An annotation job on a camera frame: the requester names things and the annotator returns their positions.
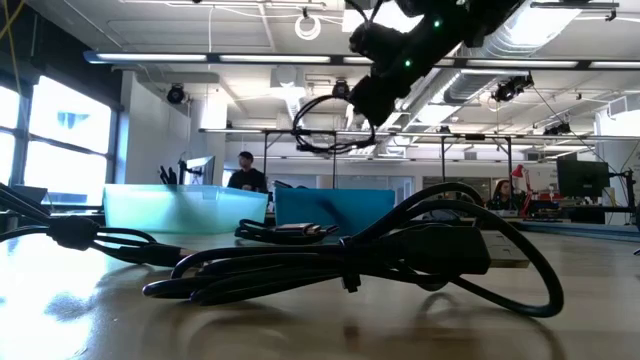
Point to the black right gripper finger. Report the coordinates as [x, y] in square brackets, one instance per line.
[375, 105]

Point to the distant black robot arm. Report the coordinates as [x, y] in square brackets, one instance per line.
[169, 176]

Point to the black ceiling spotlight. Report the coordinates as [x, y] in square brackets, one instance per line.
[176, 94]
[341, 89]

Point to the white ceiling light panel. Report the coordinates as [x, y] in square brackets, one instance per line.
[395, 17]

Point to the blue plastic bin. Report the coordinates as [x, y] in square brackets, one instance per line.
[350, 210]

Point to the long LED light bar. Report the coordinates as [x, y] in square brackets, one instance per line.
[275, 58]

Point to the person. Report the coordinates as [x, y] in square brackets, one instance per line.
[247, 180]
[502, 197]

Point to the red desk lamp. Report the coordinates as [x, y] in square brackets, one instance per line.
[517, 171]

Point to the bright lit computer monitor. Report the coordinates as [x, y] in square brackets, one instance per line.
[202, 170]

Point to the black computer monitor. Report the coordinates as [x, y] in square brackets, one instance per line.
[582, 177]

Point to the translucent teal plastic bin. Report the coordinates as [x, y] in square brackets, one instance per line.
[185, 207]

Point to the blue mat edge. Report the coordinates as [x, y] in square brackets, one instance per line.
[590, 231]

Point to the large bright window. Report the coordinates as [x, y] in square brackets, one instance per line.
[70, 165]

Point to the dark laptop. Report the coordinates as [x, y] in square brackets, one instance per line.
[30, 194]

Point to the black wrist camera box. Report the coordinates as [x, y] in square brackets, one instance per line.
[372, 42]

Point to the black metal frame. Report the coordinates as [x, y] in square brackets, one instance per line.
[475, 136]

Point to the corrugated silver air duct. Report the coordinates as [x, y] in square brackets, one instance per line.
[500, 47]

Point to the black ceiling camera cluster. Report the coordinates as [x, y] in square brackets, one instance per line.
[510, 89]

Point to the small black ceiling camera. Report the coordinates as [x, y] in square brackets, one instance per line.
[557, 129]

